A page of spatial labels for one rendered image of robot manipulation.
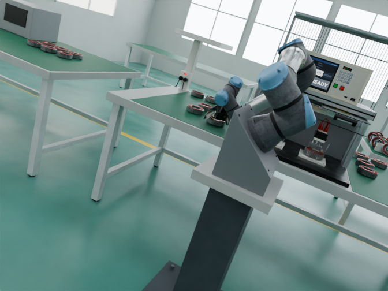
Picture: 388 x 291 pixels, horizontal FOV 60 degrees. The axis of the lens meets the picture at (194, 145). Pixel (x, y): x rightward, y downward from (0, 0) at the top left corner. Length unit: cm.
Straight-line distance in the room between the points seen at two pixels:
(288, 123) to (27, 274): 132
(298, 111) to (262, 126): 14
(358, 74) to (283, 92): 92
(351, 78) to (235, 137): 103
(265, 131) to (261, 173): 15
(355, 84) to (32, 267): 191
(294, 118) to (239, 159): 24
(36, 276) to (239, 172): 106
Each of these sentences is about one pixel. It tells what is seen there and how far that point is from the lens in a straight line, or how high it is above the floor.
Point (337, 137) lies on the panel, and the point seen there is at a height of 89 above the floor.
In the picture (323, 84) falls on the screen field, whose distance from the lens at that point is 208.
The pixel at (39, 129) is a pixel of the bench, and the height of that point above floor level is 35.
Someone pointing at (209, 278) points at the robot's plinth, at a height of 30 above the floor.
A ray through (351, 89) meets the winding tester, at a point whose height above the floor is 119.
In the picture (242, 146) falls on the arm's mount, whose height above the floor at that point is 89.
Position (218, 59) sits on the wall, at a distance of 872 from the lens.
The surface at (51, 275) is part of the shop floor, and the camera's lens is 179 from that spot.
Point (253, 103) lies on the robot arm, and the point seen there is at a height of 98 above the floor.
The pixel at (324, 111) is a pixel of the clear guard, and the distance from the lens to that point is 184.
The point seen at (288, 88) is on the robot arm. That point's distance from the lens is 123.
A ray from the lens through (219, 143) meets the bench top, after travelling 180.
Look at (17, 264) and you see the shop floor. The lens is 183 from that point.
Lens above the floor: 122
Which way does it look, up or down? 18 degrees down
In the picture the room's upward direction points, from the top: 18 degrees clockwise
